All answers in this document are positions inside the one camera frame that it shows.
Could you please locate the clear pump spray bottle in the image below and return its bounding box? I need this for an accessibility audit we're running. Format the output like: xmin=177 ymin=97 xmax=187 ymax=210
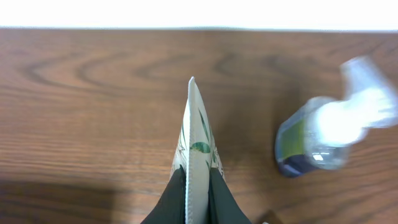
xmin=274 ymin=56 xmax=397 ymax=177

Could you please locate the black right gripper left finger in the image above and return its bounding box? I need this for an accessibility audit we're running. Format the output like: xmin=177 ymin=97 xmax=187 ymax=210
xmin=141 ymin=166 xmax=186 ymax=224

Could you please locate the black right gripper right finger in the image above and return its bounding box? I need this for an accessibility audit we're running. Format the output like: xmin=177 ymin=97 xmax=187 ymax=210
xmin=208 ymin=168 xmax=251 ymax=224

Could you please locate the white leaf-print lotion tube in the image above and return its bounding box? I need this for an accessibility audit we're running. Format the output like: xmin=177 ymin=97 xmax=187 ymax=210
xmin=170 ymin=77 xmax=223 ymax=224

